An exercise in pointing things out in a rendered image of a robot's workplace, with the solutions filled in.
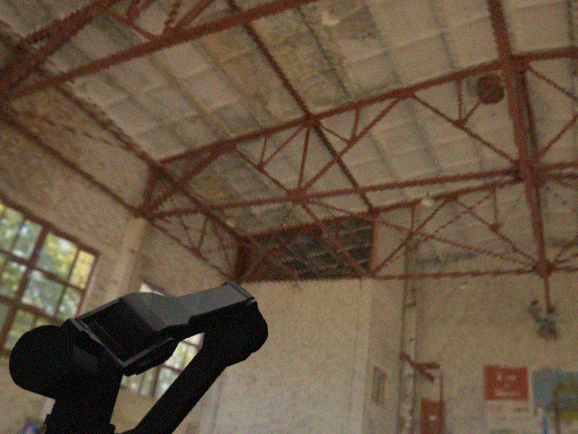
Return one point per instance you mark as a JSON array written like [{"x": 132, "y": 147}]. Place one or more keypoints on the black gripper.
[{"x": 61, "y": 414}]

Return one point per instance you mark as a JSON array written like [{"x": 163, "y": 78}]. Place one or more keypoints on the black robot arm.
[{"x": 82, "y": 362}]

